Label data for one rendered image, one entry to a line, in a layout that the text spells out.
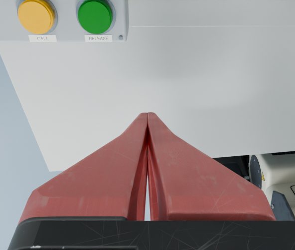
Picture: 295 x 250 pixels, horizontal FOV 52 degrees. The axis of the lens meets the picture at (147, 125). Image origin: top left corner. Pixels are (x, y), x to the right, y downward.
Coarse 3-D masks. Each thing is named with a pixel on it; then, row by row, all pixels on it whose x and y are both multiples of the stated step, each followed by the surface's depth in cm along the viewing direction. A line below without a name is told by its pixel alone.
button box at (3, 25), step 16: (0, 0) 35; (16, 0) 35; (48, 0) 35; (64, 0) 35; (80, 0) 35; (112, 0) 35; (0, 16) 36; (16, 16) 36; (64, 16) 36; (128, 16) 41; (0, 32) 37; (16, 32) 37; (48, 32) 37; (64, 32) 37; (80, 32) 37; (112, 32) 37
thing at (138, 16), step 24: (144, 0) 45; (168, 0) 44; (192, 0) 44; (216, 0) 44; (240, 0) 44; (264, 0) 44; (288, 0) 44; (144, 24) 47; (168, 24) 46; (192, 24) 46; (216, 24) 46; (240, 24) 46; (264, 24) 46; (288, 24) 46
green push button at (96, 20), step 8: (88, 0) 34; (96, 0) 34; (80, 8) 35; (88, 8) 34; (96, 8) 34; (104, 8) 34; (80, 16) 35; (88, 16) 35; (96, 16) 35; (104, 16) 35; (112, 16) 36; (80, 24) 36; (88, 24) 36; (96, 24) 36; (104, 24) 36; (96, 32) 36
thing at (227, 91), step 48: (0, 48) 49; (48, 48) 49; (96, 48) 49; (144, 48) 49; (192, 48) 49; (240, 48) 49; (288, 48) 49; (48, 96) 54; (96, 96) 54; (144, 96) 54; (192, 96) 54; (240, 96) 54; (288, 96) 54; (48, 144) 60; (96, 144) 60; (192, 144) 60; (240, 144) 60; (288, 144) 60
